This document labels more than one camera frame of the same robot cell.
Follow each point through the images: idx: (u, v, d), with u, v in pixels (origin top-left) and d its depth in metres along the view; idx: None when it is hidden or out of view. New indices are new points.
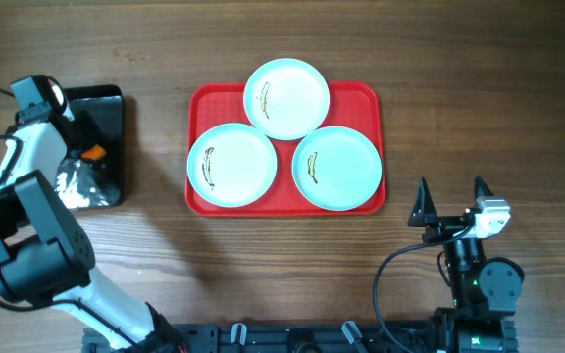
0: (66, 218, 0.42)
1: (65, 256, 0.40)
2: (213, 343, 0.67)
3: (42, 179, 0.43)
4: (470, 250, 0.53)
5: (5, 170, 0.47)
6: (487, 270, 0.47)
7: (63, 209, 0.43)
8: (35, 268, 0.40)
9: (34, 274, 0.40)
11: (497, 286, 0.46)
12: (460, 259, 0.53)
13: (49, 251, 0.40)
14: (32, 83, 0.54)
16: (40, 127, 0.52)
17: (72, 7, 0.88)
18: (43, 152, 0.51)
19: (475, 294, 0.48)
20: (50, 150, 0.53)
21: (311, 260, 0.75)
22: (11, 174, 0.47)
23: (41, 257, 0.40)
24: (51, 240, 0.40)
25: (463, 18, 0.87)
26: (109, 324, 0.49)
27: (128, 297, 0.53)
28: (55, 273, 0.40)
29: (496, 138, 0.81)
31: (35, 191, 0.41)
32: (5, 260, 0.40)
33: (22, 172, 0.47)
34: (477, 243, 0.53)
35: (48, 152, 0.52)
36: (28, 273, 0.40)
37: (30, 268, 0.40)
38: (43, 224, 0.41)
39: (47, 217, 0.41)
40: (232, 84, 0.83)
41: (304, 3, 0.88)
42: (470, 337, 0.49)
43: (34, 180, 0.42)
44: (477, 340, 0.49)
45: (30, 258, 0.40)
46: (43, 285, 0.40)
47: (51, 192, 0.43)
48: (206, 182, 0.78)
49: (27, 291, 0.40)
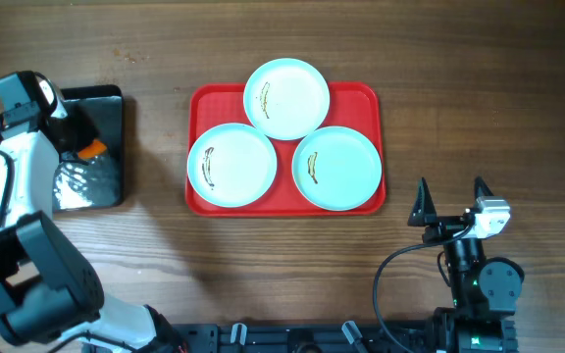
0: (70, 255, 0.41)
1: (75, 300, 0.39)
2: (213, 343, 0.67)
3: (46, 222, 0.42)
4: (470, 250, 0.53)
5: (2, 207, 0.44)
6: (487, 270, 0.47)
7: (66, 247, 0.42)
8: (43, 310, 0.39)
9: (42, 319, 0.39)
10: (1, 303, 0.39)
11: (497, 286, 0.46)
12: (459, 259, 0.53)
13: (57, 295, 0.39)
14: (18, 81, 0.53)
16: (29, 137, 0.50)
17: (72, 7, 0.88)
18: (37, 172, 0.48)
19: (475, 294, 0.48)
20: (44, 164, 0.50)
21: (310, 260, 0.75)
22: (9, 210, 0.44)
23: (49, 299, 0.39)
24: (57, 286, 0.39)
25: (463, 18, 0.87)
26: (115, 340, 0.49)
27: (133, 309, 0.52)
28: (62, 316, 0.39)
29: (496, 138, 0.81)
31: (40, 235, 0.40)
32: (12, 309, 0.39)
33: (20, 206, 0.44)
34: (477, 243, 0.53)
35: (43, 165, 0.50)
36: (36, 317, 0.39)
37: (39, 312, 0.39)
38: (49, 268, 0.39)
39: (53, 259, 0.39)
40: (233, 84, 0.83)
41: (304, 3, 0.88)
42: (470, 337, 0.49)
43: (38, 222, 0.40)
44: (477, 340, 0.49)
45: (38, 302, 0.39)
46: (53, 327, 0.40)
47: (55, 232, 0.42)
48: (206, 182, 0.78)
49: (35, 334, 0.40)
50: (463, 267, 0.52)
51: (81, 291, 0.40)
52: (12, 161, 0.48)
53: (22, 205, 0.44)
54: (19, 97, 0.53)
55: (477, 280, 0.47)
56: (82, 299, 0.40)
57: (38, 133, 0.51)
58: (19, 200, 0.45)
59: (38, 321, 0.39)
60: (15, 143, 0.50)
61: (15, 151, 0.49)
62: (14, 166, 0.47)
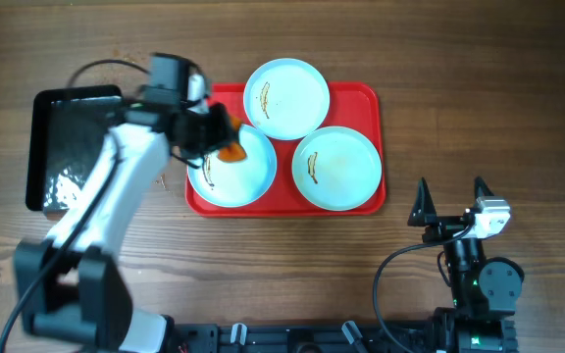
0: (117, 301, 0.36)
1: (97, 342, 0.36)
2: (213, 343, 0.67)
3: (112, 264, 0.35)
4: (470, 249, 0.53)
5: (84, 216, 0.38)
6: (488, 270, 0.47)
7: (119, 292, 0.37)
8: (68, 338, 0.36)
9: (63, 338, 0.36)
10: (34, 303, 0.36)
11: (497, 287, 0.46)
12: (459, 260, 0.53)
13: (84, 332, 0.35)
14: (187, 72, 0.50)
16: (147, 140, 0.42)
17: (72, 7, 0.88)
18: (137, 179, 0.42)
19: (475, 294, 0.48)
20: (149, 169, 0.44)
21: (311, 261, 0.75)
22: (87, 222, 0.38)
23: (76, 334, 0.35)
24: (89, 325, 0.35)
25: (463, 18, 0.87)
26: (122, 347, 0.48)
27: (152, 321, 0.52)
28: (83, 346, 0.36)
29: (496, 138, 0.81)
31: (96, 273, 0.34)
32: (40, 316, 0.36)
33: (101, 225, 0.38)
34: (477, 243, 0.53)
35: (141, 177, 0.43)
36: (62, 336, 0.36)
37: (64, 335, 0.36)
38: (89, 308, 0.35)
39: (98, 299, 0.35)
40: (233, 84, 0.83)
41: (304, 3, 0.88)
42: (470, 337, 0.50)
43: (101, 273, 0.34)
44: (476, 340, 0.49)
45: (67, 330, 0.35)
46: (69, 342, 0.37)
47: (116, 276, 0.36)
48: (206, 182, 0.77)
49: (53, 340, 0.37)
50: (463, 267, 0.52)
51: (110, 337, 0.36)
52: (120, 160, 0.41)
53: (99, 225, 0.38)
54: (165, 78, 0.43)
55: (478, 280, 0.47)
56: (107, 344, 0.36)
57: (158, 137, 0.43)
58: (101, 217, 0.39)
59: (61, 339, 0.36)
60: (130, 134, 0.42)
61: (128, 146, 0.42)
62: (118, 170, 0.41)
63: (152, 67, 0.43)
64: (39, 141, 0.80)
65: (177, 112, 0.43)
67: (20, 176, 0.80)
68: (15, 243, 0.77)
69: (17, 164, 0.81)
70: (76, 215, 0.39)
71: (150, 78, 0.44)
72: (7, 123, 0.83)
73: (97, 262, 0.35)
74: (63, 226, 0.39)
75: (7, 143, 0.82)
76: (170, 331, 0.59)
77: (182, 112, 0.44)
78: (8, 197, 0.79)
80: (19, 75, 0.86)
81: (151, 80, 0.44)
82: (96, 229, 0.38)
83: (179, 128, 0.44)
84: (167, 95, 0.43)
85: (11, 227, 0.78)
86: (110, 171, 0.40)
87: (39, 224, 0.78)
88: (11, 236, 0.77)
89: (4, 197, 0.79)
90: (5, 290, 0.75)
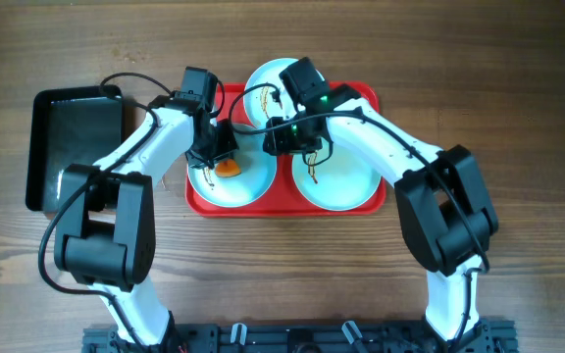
0: (146, 228, 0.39)
1: (125, 266, 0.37)
2: (213, 343, 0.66)
3: (149, 188, 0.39)
4: (297, 104, 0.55)
5: (127, 154, 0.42)
6: (325, 88, 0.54)
7: (148, 223, 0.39)
8: (97, 261, 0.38)
9: (90, 263, 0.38)
10: (71, 224, 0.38)
11: (310, 77, 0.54)
12: (304, 102, 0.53)
13: (115, 251, 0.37)
14: (206, 77, 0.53)
16: (180, 117, 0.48)
17: (72, 7, 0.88)
18: (170, 146, 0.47)
19: (315, 100, 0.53)
20: (178, 144, 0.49)
21: (311, 260, 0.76)
22: (128, 161, 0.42)
23: (107, 255, 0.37)
24: (122, 244, 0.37)
25: (464, 18, 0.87)
26: (126, 323, 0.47)
27: (158, 303, 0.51)
28: (108, 273, 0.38)
29: (496, 138, 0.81)
31: (137, 192, 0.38)
32: (75, 235, 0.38)
33: (140, 163, 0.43)
34: (292, 68, 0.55)
35: (172, 147, 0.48)
36: (89, 259, 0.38)
37: (91, 258, 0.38)
38: (123, 226, 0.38)
39: (132, 219, 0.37)
40: (222, 84, 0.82)
41: (304, 3, 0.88)
42: (320, 99, 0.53)
43: (141, 186, 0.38)
44: (325, 97, 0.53)
45: (96, 251, 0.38)
46: (94, 275, 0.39)
47: (149, 203, 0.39)
48: (206, 181, 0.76)
49: (79, 269, 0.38)
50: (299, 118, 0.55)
51: (135, 261, 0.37)
52: (158, 126, 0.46)
53: (140, 163, 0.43)
54: (195, 85, 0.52)
55: (304, 93, 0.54)
56: (133, 269, 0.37)
57: (187, 118, 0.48)
58: (140, 159, 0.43)
59: (88, 264, 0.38)
60: (165, 115, 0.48)
61: (163, 119, 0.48)
62: (156, 132, 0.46)
63: (185, 76, 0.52)
64: (39, 141, 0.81)
65: (203, 110, 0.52)
67: (19, 176, 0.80)
68: (14, 243, 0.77)
69: (17, 164, 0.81)
70: (116, 154, 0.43)
71: (180, 86, 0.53)
72: (7, 123, 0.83)
73: (138, 181, 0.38)
74: (105, 160, 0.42)
75: (7, 143, 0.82)
76: (171, 331, 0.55)
77: (205, 112, 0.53)
78: (8, 197, 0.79)
80: (19, 75, 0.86)
81: (182, 88, 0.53)
82: (137, 166, 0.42)
83: (203, 124, 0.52)
84: (194, 98, 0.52)
85: (11, 227, 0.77)
86: (148, 131, 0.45)
87: (39, 224, 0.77)
88: (11, 236, 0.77)
89: (4, 197, 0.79)
90: (4, 291, 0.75)
